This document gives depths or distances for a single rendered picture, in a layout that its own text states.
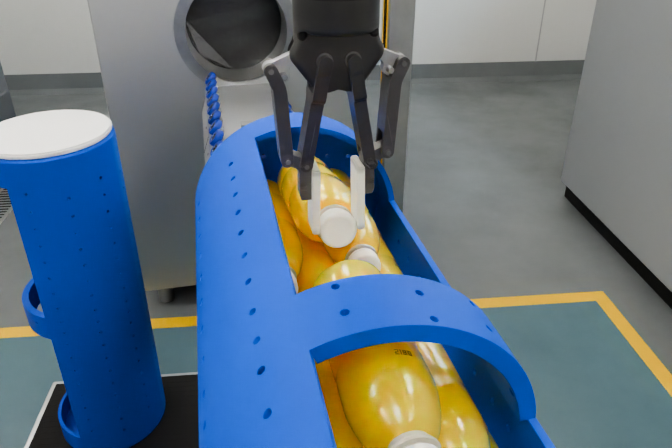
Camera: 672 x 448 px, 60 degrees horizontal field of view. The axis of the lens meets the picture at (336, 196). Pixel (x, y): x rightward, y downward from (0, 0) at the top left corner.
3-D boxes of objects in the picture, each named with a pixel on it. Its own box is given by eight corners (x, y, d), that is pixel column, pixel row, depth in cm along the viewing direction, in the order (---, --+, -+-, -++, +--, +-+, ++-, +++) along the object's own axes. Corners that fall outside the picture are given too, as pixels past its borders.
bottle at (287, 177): (296, 145, 77) (325, 178, 59) (339, 172, 79) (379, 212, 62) (267, 189, 78) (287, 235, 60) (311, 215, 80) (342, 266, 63)
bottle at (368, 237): (316, 219, 89) (344, 291, 73) (298, 181, 86) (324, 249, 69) (358, 199, 89) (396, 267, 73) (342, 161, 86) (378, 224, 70)
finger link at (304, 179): (312, 152, 55) (280, 154, 54) (312, 199, 57) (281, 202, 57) (309, 146, 56) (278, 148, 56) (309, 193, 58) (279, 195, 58)
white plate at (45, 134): (77, 101, 147) (78, 106, 148) (-45, 131, 129) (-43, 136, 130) (134, 128, 130) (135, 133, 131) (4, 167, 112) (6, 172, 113)
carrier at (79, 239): (134, 364, 189) (45, 416, 170) (79, 105, 148) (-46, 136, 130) (185, 412, 172) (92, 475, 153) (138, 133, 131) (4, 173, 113)
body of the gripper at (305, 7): (372, -26, 53) (369, 74, 57) (279, -24, 51) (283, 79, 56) (398, -14, 47) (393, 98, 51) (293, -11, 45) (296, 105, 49)
